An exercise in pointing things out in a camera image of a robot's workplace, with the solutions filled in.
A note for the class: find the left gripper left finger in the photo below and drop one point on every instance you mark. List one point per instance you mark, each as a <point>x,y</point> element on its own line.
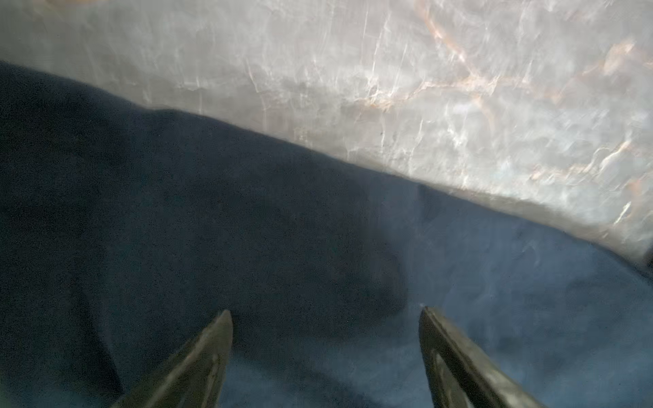
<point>193,376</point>

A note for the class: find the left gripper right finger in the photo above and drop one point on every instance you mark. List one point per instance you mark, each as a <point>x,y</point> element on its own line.
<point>459,373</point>

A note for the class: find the navy red-trimmed tank top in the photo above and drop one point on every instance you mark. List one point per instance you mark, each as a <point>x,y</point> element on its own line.
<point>125,231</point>

